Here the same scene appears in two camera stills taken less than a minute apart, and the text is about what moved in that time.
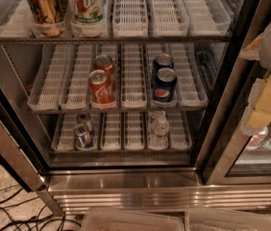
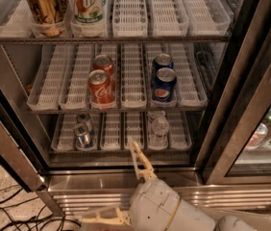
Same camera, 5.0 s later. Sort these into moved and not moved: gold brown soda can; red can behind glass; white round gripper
Moved: white round gripper
Not moved: gold brown soda can; red can behind glass
